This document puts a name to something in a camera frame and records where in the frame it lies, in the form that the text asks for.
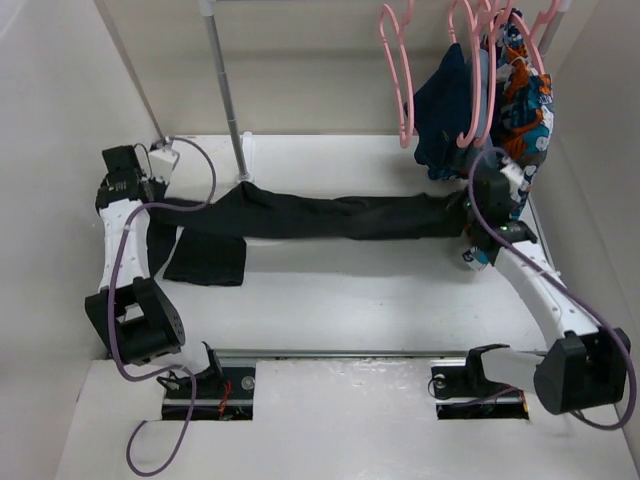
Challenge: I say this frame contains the silver rack right pole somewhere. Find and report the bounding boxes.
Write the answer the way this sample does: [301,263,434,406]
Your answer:
[532,0,572,57]

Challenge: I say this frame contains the pink hanger with patterned garment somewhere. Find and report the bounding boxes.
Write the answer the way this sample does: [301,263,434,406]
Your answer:
[495,1,546,75]

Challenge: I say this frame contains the silver rack left pole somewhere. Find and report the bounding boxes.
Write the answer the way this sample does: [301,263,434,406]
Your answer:
[199,0,250,182]

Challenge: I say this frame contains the patterned orange teal garment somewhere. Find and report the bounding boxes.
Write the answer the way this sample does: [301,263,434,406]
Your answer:
[459,7,555,271]

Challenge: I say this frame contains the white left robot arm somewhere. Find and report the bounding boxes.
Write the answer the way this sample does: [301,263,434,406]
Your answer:
[84,145,186,365]

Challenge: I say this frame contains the grey blue hanging garment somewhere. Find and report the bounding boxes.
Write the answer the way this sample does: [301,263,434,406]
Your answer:
[447,49,493,178]

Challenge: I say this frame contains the white rack left foot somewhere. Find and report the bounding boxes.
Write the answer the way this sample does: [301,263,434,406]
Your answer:
[237,131,255,182]

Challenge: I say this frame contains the navy blue hanging garment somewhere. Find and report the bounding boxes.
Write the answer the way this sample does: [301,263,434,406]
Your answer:
[413,43,472,180]

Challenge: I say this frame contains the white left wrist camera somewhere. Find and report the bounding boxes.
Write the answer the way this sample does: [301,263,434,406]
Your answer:
[148,146,180,185]

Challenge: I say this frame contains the pink hanger with navy garment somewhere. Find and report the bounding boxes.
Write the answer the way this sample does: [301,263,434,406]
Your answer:
[447,1,499,148]

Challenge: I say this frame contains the silver rack pole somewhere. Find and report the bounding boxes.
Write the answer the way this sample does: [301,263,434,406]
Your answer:
[199,0,250,182]
[532,0,572,57]

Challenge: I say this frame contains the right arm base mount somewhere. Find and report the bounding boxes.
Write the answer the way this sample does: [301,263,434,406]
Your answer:
[428,362,529,421]

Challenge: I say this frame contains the metal rail strip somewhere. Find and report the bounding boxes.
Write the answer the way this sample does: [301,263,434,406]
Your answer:
[209,349,551,362]

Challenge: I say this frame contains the empty pink hanger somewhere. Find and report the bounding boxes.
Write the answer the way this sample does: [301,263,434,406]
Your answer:
[378,0,415,149]

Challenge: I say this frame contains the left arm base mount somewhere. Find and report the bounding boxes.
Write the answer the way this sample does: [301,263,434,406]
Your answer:
[159,342,256,422]

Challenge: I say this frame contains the black trousers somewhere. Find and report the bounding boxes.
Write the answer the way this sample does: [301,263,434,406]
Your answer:
[147,182,467,287]

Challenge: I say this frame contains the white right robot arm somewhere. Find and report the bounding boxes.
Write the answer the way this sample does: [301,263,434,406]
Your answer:
[462,171,638,419]

